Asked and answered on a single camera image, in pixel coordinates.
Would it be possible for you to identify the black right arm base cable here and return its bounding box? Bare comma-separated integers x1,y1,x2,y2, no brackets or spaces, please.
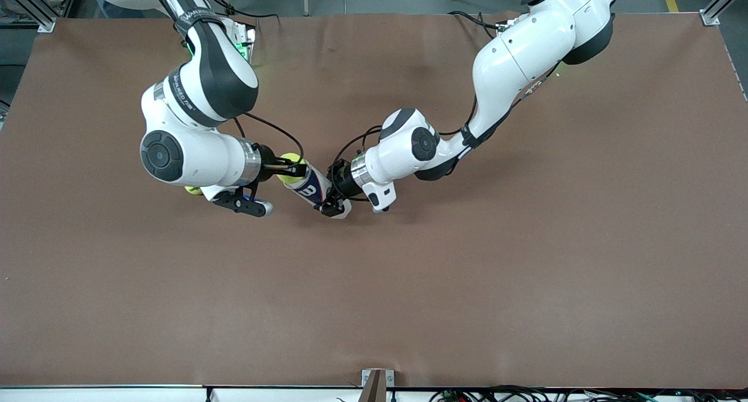
216,0,280,26

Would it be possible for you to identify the brown paper table cover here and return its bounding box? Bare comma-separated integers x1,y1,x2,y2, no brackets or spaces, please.
0,11,748,389

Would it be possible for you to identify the black left arm base cable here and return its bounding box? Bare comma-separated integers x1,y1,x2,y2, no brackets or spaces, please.
449,9,501,39

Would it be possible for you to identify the black arm base cable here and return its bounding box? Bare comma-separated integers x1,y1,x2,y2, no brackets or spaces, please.
216,0,280,26
449,9,501,39

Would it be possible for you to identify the aluminium frame post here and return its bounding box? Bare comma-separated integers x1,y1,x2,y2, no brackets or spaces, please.
0,0,57,33
699,0,748,27

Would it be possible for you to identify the clear plastic tennis ball can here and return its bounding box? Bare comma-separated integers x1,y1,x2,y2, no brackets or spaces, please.
283,160,352,219

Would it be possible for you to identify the metal bracket with wooden post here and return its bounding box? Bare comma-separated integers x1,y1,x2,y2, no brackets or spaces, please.
358,369,395,402

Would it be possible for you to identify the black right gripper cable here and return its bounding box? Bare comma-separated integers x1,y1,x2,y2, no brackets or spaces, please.
234,112,305,164

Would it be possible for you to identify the white table edge rail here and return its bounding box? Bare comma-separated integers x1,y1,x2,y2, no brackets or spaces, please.
0,385,748,402

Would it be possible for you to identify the black cable bundle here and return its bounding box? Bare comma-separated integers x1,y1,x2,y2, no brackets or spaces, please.
430,384,748,402

